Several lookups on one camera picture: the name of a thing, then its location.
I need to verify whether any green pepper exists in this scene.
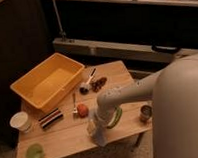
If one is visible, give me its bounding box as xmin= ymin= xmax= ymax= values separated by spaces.
xmin=107 ymin=107 xmax=122 ymax=129

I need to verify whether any yellow plastic bin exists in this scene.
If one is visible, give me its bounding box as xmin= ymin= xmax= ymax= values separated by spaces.
xmin=11 ymin=53 xmax=85 ymax=112

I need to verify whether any grey cloth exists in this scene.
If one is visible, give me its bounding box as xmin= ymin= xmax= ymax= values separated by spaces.
xmin=87 ymin=110 xmax=113 ymax=147

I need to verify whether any grey metal shelf rail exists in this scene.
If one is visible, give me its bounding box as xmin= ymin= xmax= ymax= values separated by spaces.
xmin=52 ymin=37 xmax=198 ymax=63

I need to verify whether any orange ball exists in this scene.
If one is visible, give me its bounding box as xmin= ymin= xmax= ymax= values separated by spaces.
xmin=77 ymin=103 xmax=89 ymax=117

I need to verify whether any black handle on rail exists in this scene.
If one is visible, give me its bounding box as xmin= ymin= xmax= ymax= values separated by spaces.
xmin=151 ymin=45 xmax=180 ymax=54

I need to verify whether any striped eraser block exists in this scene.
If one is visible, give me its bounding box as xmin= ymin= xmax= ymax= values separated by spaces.
xmin=39 ymin=109 xmax=63 ymax=129

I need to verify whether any metal cup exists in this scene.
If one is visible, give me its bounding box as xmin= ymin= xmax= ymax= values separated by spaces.
xmin=140 ymin=105 xmax=152 ymax=122

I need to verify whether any green plastic cup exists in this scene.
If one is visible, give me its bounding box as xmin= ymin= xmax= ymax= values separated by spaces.
xmin=25 ymin=144 xmax=44 ymax=158

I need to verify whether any white paper cup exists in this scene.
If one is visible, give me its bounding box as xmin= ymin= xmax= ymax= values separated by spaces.
xmin=10 ymin=111 xmax=32 ymax=133

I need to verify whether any small metal fork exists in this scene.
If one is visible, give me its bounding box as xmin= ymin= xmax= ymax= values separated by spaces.
xmin=72 ymin=93 xmax=77 ymax=116

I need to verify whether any metal stand pole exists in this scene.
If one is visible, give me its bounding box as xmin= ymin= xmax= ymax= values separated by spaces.
xmin=52 ymin=0 xmax=66 ymax=41

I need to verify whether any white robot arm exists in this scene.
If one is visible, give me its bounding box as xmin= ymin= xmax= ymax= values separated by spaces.
xmin=96 ymin=53 xmax=198 ymax=158

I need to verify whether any brown grape bunch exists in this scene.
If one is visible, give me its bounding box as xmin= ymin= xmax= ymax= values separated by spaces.
xmin=92 ymin=77 xmax=108 ymax=92

